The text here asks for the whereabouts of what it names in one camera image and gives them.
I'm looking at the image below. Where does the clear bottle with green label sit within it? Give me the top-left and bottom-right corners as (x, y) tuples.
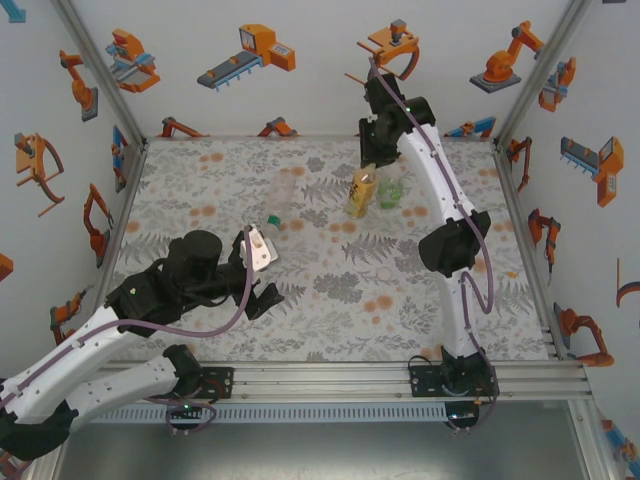
(377, 169), (406, 210)

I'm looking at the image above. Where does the yellow tea bottle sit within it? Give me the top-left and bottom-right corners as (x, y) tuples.
(343, 167), (380, 219)

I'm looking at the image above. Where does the clear bottle with green ring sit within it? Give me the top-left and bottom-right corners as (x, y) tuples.
(263, 168), (297, 237)

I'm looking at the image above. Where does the floral patterned table mat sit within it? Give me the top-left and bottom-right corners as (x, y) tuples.
(97, 137), (564, 364)

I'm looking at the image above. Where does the left controller board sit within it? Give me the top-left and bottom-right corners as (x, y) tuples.
(166, 399), (211, 419)

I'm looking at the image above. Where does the aluminium left side rail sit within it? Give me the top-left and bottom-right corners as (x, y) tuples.
(92, 142), (150, 301)

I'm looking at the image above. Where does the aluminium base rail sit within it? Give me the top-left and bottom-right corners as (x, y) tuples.
(99, 360), (589, 401)

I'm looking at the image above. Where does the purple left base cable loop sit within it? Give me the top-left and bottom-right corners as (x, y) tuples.
(149, 394), (220, 437)

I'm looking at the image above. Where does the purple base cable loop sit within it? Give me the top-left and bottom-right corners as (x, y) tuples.
(149, 394), (220, 437)
(447, 392), (501, 436)

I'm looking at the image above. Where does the grey slotted cable duct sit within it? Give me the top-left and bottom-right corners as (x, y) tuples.
(89, 402), (449, 425)

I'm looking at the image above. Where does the aluminium right side rail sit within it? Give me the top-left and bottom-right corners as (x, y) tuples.
(492, 139), (569, 361)

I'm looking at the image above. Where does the aluminium right corner post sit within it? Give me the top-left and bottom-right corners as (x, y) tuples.
(492, 0), (596, 146)

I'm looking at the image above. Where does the aluminium corner post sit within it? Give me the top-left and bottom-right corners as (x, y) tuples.
(492, 0), (596, 146)
(49, 0), (150, 146)

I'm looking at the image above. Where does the aluminium left corner post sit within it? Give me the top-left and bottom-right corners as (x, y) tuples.
(49, 0), (150, 146)

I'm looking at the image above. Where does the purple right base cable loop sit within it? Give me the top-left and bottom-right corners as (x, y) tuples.
(447, 392), (501, 436)

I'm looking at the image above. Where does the aluminium frame leg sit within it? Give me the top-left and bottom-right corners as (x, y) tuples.
(567, 399), (621, 480)

